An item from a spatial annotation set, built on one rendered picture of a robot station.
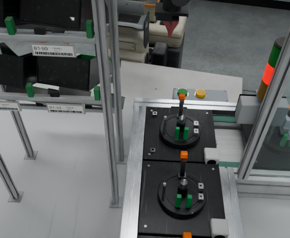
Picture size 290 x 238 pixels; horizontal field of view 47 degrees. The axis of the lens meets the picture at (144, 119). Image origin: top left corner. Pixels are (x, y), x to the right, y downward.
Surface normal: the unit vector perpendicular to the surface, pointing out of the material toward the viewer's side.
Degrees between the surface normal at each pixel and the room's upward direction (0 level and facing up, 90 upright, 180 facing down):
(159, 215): 0
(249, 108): 90
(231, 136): 0
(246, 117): 90
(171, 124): 0
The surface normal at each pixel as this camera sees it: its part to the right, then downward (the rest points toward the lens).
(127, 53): -0.01, -0.59
